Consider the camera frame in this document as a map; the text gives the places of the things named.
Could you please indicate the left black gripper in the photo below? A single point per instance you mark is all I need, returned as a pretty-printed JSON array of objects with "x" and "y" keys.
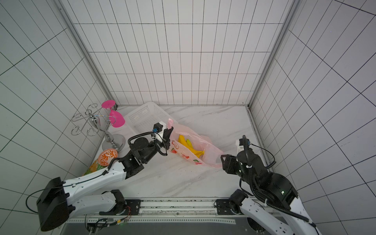
[{"x": 166, "y": 140}]

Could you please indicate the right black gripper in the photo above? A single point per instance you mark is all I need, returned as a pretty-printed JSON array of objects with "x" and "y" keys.
[{"x": 228, "y": 163}]

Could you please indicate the white perforated plastic basket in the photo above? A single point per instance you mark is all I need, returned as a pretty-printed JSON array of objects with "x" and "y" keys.
[{"x": 144, "y": 117}]

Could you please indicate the yellow banana bunch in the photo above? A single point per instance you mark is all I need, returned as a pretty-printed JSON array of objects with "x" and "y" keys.
[{"x": 187, "y": 143}]

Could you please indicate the pink plastic bag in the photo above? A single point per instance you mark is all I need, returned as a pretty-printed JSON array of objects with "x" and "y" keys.
[{"x": 201, "y": 143}]

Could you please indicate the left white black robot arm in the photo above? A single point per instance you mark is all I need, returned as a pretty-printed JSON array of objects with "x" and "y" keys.
[{"x": 63, "y": 200}]

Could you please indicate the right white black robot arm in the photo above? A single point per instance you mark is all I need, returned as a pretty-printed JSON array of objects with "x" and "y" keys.
[{"x": 273, "y": 204}]

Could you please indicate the chrome hook stand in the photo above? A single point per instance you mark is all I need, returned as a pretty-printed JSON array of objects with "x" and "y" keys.
[{"x": 97, "y": 120}]

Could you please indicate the orange patterned round container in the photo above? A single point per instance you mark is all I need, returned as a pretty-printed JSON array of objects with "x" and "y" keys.
[{"x": 107, "y": 156}]

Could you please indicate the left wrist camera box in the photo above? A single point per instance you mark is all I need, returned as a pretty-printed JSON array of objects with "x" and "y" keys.
[{"x": 159, "y": 128}]

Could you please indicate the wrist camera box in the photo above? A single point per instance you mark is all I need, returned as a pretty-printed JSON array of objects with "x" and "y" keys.
[
  {"x": 241, "y": 142},
  {"x": 159, "y": 128}
]

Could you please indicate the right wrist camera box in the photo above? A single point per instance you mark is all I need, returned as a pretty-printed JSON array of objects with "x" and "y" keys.
[{"x": 241, "y": 142}]

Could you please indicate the aluminium mounting rail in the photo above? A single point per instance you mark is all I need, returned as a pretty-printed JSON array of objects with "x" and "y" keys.
[{"x": 190, "y": 210}]

